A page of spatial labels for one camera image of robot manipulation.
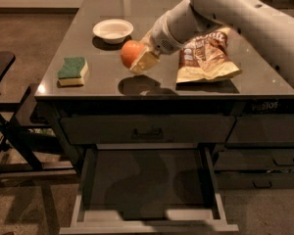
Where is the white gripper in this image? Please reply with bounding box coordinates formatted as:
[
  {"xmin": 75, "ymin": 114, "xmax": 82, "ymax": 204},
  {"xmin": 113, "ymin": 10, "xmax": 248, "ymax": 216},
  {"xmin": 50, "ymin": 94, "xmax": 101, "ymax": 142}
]
[{"xmin": 129, "ymin": 12, "xmax": 183, "ymax": 74}]

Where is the orange fruit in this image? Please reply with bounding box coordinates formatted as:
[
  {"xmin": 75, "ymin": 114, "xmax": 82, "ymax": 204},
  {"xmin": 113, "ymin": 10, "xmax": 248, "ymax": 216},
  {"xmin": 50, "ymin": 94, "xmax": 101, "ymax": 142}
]
[{"xmin": 121, "ymin": 40, "xmax": 144, "ymax": 68}]

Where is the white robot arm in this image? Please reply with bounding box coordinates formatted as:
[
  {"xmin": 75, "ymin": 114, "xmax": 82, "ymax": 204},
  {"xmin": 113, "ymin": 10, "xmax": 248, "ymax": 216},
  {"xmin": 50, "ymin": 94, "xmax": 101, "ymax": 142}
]
[{"xmin": 129, "ymin": 0, "xmax": 294, "ymax": 88}]

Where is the closed top drawer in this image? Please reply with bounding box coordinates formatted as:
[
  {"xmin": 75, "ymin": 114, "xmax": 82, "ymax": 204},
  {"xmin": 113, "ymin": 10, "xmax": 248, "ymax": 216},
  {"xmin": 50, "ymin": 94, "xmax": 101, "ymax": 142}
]
[{"xmin": 60, "ymin": 115, "xmax": 234, "ymax": 145}]

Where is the grey drawer cabinet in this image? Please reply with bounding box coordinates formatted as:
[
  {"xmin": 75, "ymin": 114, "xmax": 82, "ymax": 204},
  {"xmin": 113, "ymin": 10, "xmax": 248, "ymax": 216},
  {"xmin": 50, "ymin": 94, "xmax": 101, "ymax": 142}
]
[{"xmin": 34, "ymin": 0, "xmax": 294, "ymax": 235}]

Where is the open middle drawer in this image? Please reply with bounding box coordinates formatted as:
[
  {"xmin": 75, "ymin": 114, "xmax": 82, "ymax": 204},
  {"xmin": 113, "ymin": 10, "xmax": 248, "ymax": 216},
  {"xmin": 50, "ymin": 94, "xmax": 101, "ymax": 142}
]
[{"xmin": 59, "ymin": 148, "xmax": 239, "ymax": 235}]

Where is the right middle drawer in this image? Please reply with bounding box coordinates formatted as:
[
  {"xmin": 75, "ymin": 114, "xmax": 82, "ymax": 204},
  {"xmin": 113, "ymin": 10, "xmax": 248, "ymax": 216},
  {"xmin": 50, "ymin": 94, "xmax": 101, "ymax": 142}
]
[{"xmin": 214, "ymin": 149, "xmax": 294, "ymax": 171}]

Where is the right top drawer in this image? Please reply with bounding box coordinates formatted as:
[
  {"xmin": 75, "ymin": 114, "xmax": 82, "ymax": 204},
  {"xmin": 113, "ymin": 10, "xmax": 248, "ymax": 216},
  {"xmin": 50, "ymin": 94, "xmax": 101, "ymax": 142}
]
[{"xmin": 227, "ymin": 115, "xmax": 294, "ymax": 147}]

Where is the white paper bowl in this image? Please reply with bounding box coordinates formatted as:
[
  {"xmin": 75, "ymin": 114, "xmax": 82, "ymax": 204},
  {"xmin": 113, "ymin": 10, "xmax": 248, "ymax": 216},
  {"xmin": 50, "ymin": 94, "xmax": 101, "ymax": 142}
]
[{"xmin": 92, "ymin": 19, "xmax": 133, "ymax": 44}]

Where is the sea salt chip bag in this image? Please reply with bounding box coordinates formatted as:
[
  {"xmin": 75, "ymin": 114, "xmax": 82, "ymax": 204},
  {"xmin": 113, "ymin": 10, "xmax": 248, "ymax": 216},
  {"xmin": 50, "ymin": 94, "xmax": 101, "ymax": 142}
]
[{"xmin": 176, "ymin": 27, "xmax": 242, "ymax": 83}]

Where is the green yellow sponge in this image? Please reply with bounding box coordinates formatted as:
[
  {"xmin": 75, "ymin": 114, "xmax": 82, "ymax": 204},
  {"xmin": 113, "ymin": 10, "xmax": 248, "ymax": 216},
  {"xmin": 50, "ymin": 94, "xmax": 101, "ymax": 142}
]
[{"xmin": 57, "ymin": 57, "xmax": 88, "ymax": 87}]

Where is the dark wooden chair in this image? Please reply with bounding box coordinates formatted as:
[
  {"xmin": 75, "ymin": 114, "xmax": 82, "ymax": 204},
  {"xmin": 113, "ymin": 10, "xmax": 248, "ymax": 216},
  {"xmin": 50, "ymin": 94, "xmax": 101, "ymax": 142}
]
[{"xmin": 0, "ymin": 51, "xmax": 76, "ymax": 188}]

